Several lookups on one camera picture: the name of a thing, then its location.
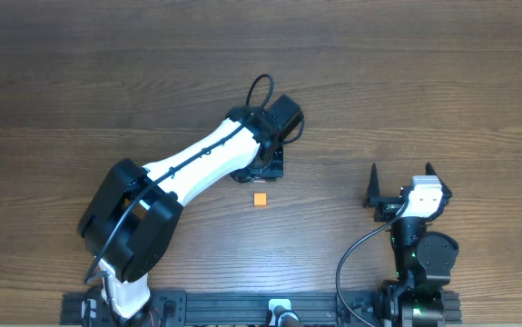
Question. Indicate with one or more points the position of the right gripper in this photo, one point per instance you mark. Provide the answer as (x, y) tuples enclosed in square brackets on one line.
[(387, 210)]

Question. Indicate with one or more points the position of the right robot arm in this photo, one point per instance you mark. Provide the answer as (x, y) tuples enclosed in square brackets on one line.
[(428, 259)]

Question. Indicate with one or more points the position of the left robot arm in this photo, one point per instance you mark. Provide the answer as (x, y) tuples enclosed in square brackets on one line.
[(206, 165)]

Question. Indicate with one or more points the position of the orange cube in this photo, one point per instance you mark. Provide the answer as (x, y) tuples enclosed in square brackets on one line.
[(260, 200)]

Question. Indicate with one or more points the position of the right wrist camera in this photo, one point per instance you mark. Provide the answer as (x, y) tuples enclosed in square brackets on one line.
[(425, 197)]

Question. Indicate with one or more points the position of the mounting rail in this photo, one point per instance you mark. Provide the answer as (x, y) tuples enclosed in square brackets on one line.
[(233, 309)]

